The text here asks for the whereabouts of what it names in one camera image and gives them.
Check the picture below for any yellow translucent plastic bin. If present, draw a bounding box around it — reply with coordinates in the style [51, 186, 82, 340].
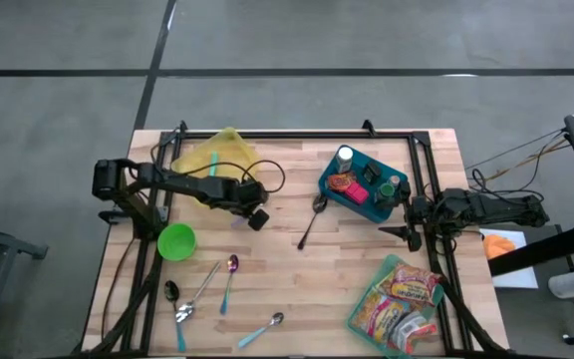
[169, 127, 263, 208]

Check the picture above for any spoon with light blue handle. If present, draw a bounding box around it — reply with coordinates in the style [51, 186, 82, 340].
[237, 311, 285, 349]

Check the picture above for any iridescent spoon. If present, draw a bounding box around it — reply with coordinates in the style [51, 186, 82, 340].
[218, 253, 240, 316]

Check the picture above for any yellow snack packet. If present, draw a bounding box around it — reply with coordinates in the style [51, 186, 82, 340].
[375, 271, 399, 300]

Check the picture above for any black metal table frame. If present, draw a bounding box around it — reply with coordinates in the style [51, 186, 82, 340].
[70, 119, 512, 358]

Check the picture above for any brown cable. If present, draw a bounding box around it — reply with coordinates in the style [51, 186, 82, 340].
[101, 236, 138, 343]

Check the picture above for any white paper sheet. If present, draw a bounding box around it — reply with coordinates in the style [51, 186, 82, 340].
[479, 227, 540, 290]

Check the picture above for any green-lid spice jar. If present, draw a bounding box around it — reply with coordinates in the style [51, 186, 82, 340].
[377, 181, 397, 204]

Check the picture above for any yellow cable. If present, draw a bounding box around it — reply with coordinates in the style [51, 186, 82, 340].
[485, 142, 571, 180]

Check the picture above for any pink and blue ramen packet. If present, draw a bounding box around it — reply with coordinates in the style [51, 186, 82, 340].
[354, 293, 411, 345]

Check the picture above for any plain silver spoon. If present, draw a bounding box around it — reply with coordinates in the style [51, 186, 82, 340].
[174, 260, 222, 324]

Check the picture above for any red ramen noodle packet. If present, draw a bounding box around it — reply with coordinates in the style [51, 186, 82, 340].
[391, 263, 442, 306]

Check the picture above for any white round lid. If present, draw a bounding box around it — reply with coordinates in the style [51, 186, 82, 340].
[335, 146, 355, 175]

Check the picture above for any green plastic bowl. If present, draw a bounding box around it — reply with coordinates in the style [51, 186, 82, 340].
[156, 222, 198, 262]

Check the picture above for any orange object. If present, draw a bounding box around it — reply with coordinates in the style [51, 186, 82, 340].
[482, 233, 517, 260]

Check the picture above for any green translucent plastic bin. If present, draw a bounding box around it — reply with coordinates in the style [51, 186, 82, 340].
[346, 253, 446, 358]

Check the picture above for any dark metal spoon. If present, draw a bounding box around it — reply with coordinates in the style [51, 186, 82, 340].
[296, 193, 329, 251]

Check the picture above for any black right arm base cable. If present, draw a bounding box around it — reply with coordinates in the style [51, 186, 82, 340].
[465, 128, 567, 200]

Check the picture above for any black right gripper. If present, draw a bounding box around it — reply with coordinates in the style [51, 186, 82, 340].
[379, 178, 431, 254]

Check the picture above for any orange and brown snack packet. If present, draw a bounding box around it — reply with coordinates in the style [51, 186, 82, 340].
[326, 172, 359, 193]

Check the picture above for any green box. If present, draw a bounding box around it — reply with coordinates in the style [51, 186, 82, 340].
[363, 162, 383, 184]

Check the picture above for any black-bowl spoon teal handle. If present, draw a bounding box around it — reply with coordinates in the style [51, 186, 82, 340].
[163, 279, 188, 353]

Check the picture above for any blue plastic bin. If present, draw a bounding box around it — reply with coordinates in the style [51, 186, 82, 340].
[318, 144, 412, 224]

